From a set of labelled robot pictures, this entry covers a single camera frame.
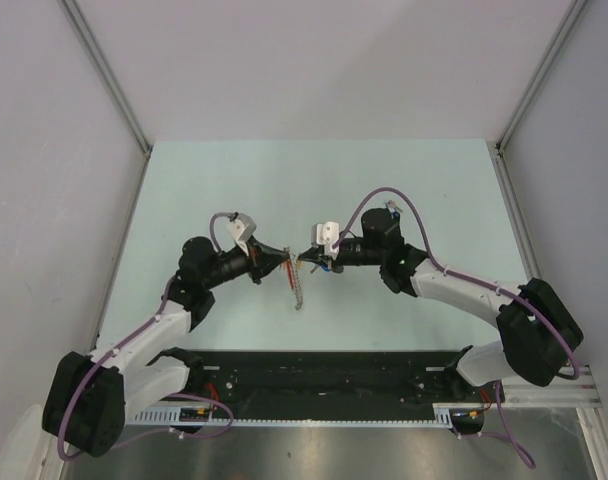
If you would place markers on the white cable duct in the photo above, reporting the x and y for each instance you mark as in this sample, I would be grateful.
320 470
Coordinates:
304 423

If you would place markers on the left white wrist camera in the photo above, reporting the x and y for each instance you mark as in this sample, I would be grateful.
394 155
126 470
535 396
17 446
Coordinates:
241 227

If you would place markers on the left aluminium corner post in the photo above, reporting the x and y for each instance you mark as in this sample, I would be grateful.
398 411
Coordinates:
94 51

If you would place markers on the dark blue tag key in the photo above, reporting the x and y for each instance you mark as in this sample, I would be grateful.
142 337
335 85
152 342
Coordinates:
394 210

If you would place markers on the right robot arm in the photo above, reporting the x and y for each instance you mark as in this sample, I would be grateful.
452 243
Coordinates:
537 332

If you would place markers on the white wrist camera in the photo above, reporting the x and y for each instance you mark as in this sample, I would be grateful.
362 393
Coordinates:
326 235
241 227

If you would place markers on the red tag key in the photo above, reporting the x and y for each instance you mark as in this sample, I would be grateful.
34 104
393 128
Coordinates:
290 276

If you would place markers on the right aluminium corner post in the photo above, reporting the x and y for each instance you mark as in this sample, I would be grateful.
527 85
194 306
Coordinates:
561 36

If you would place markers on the aluminium corner post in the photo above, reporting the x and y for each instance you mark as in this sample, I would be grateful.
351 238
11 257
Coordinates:
561 36
94 51

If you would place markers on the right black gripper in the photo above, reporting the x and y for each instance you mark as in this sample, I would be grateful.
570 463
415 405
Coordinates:
315 254

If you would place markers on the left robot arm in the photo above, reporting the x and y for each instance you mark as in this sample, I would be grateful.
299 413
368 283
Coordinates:
93 394

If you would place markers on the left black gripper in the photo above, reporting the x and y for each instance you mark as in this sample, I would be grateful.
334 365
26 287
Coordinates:
261 259

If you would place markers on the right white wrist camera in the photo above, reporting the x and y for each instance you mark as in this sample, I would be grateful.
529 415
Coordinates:
326 235

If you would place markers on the right side aluminium rail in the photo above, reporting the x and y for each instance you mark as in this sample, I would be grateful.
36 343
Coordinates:
516 216

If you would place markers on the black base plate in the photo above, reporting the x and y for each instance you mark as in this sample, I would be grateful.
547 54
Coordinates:
252 388

